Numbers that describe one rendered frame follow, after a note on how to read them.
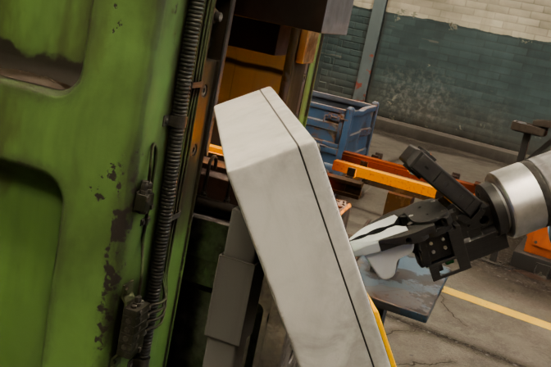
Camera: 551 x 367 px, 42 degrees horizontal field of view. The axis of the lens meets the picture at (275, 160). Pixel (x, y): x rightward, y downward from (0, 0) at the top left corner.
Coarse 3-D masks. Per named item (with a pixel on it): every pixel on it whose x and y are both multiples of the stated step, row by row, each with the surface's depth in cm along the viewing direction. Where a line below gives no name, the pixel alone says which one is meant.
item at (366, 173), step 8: (336, 160) 174; (336, 168) 173; (344, 168) 172; (360, 168) 170; (368, 168) 172; (360, 176) 171; (368, 176) 170; (376, 176) 169; (384, 176) 168; (392, 176) 168; (400, 176) 170; (392, 184) 168; (400, 184) 167; (408, 184) 166; (416, 184) 166; (424, 184) 166; (416, 192) 166; (424, 192) 165; (432, 192) 165
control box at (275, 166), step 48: (240, 144) 68; (288, 144) 62; (240, 192) 61; (288, 192) 62; (288, 240) 63; (336, 240) 63; (288, 288) 64; (336, 288) 64; (288, 336) 65; (336, 336) 65
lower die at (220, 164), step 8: (208, 152) 141; (208, 160) 139; (224, 160) 140; (216, 168) 135; (224, 168) 135; (200, 176) 132; (216, 176) 132; (224, 176) 133; (200, 184) 132; (208, 184) 132; (216, 184) 131; (224, 184) 131; (200, 192) 132; (208, 192) 132; (216, 192) 131; (224, 192) 131; (232, 192) 130; (232, 200) 131
